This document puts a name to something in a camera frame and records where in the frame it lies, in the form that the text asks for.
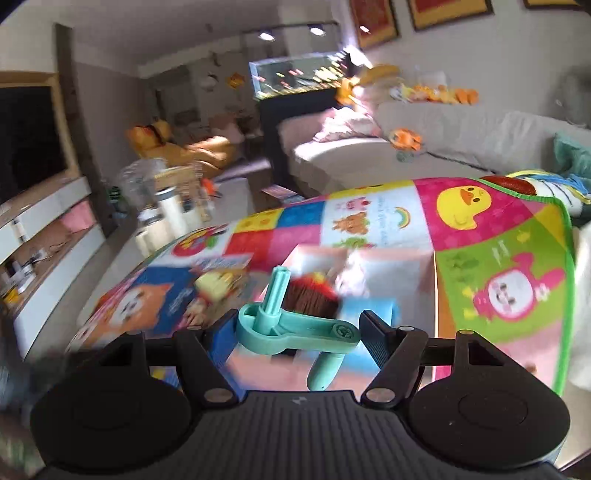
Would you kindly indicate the pink cardboard box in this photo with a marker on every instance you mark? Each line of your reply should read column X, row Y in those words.
column 397, row 261

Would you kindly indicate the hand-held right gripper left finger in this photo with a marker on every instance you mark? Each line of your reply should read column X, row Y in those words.
column 224, row 344

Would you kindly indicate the beige sofa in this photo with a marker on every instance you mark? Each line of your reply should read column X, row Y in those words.
column 461, row 134

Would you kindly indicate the yellow pillow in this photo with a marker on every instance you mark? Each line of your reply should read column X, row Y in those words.
column 381, row 74

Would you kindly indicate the pink plaid tissue pack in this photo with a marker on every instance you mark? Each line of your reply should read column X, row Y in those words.
column 351, row 274

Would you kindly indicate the yellow red wall ornament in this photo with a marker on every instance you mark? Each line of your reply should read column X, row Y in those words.
column 234, row 80

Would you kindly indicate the teal cloth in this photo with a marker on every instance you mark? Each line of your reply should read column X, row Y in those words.
column 572, row 152

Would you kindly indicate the framed red picture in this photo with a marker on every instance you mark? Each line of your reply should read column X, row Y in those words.
column 374, row 21
column 448, row 11

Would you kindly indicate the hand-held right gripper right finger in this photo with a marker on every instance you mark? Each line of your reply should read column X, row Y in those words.
column 376, row 337

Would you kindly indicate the clear plastic bag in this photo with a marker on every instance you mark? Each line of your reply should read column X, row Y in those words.
column 138, row 180

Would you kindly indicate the yellow duck plush toy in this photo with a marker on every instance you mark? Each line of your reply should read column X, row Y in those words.
column 443, row 93

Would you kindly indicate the white television cabinet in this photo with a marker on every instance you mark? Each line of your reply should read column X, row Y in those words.
column 55, row 267

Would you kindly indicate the pink bag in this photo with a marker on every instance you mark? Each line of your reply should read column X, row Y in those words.
column 78, row 217

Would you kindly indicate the glass fish tank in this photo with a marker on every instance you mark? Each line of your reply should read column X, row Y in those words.
column 295, row 74

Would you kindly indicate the orange fish plush toy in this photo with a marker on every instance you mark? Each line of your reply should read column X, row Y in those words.
column 404, row 138

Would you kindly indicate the yellow bear plush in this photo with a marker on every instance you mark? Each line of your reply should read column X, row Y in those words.
column 147, row 138

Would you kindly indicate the ceiling spotlight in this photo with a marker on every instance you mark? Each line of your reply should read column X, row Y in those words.
column 265, row 35
column 316, row 30

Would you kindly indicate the white thermos bottle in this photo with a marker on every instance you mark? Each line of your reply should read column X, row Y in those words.
column 170, row 207

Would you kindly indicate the black television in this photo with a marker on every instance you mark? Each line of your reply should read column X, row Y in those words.
column 27, row 138

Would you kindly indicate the grey neck pillow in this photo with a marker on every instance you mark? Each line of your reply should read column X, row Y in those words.
column 575, row 97

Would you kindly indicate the panda wall clock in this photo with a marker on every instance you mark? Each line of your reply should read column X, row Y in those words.
column 210, row 82

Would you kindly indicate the pink floral clothing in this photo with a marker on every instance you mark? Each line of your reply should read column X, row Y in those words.
column 344, row 124

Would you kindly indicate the colourful cartoon play mat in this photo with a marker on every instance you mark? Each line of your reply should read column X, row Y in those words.
column 485, row 230

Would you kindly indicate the black fish tank cabinet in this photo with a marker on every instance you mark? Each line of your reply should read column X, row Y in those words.
column 277, row 138

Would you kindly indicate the crochet doll with brown hair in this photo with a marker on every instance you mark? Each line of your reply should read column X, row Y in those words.
column 311, row 297

